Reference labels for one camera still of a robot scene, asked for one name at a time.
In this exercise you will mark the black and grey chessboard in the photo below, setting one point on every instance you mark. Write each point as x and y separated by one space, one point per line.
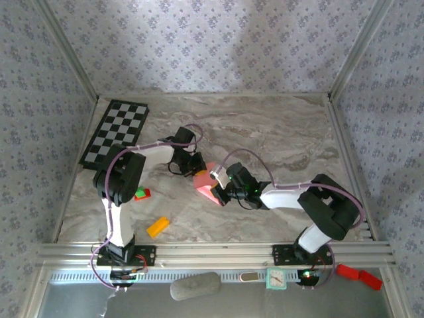
116 129

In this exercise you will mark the aluminium side rail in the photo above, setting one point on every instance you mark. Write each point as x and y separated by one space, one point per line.
348 159

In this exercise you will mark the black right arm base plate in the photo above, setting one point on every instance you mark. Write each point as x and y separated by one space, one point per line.
281 255

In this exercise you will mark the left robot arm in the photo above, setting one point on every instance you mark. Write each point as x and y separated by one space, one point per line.
119 179

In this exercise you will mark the small white pink device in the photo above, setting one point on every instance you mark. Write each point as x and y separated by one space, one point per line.
249 277

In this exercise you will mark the aluminium frame rail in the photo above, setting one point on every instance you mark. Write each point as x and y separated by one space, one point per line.
212 255

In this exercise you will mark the green toy block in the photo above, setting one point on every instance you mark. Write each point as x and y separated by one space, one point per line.
141 192

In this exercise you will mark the aluminium frame post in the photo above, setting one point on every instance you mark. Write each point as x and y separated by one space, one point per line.
66 53
357 49

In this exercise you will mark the grey stone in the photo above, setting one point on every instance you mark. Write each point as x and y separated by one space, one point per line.
195 285

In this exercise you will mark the red toy block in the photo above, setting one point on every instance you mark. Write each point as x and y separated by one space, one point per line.
147 195

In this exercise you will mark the yellow toy block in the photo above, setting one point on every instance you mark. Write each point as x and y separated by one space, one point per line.
158 227

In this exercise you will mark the red plastic object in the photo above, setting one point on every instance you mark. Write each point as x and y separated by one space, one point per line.
359 276

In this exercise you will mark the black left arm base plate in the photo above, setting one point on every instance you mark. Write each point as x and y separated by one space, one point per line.
145 255

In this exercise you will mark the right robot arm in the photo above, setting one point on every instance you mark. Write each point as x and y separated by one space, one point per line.
331 212

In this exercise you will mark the teal square clock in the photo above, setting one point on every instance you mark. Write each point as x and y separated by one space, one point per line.
276 279

